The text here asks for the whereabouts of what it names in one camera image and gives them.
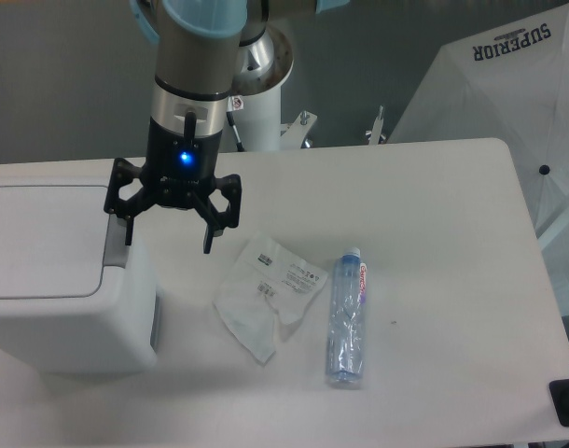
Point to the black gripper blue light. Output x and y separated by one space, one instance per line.
179 172

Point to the black device at table edge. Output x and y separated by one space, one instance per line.
559 391

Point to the crumpled white plastic bag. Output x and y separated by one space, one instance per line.
267 283

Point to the white metal base frame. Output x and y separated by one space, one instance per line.
296 134

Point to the white push-top trash can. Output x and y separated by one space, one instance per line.
76 296

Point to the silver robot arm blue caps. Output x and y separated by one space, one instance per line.
199 66

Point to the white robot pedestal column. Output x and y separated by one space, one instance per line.
257 118

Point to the clear blue plastic bottle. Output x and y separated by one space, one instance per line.
346 331

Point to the white umbrella with navy text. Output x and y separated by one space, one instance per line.
509 83

